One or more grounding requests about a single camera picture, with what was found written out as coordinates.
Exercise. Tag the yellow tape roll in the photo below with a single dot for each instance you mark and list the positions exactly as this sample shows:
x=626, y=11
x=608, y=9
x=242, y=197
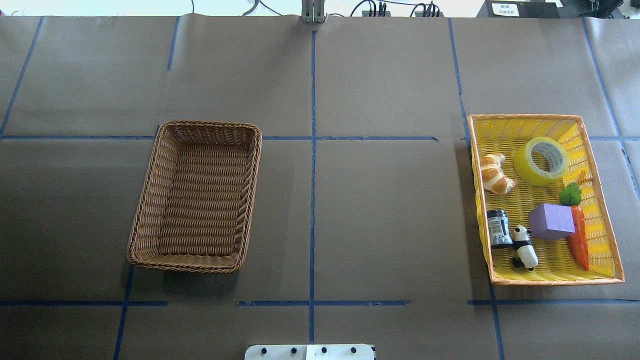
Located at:
x=541, y=161

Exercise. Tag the brown wicker basket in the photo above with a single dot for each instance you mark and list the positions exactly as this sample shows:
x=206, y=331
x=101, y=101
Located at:
x=197, y=200

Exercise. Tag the yellow plastic basket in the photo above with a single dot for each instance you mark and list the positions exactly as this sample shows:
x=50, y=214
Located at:
x=508, y=133

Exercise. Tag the toy croissant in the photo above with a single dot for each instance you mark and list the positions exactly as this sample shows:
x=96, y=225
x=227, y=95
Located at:
x=494, y=178

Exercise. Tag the small dark jar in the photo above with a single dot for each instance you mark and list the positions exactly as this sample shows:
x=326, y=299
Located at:
x=499, y=229

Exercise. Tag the toy panda figure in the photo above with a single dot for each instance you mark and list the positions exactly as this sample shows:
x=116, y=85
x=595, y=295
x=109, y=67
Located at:
x=526, y=255

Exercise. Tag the purple cube block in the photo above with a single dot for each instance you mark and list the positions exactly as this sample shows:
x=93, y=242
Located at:
x=550, y=221

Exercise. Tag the black box with label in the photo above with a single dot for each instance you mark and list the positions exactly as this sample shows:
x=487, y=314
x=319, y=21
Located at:
x=524, y=9

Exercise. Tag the toy carrot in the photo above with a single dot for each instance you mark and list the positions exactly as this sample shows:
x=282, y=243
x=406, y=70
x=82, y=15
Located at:
x=571, y=196

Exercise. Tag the aluminium frame post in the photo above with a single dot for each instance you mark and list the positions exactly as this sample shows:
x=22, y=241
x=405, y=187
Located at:
x=313, y=12

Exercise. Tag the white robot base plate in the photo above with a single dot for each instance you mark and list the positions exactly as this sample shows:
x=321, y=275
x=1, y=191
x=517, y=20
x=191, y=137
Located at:
x=340, y=351

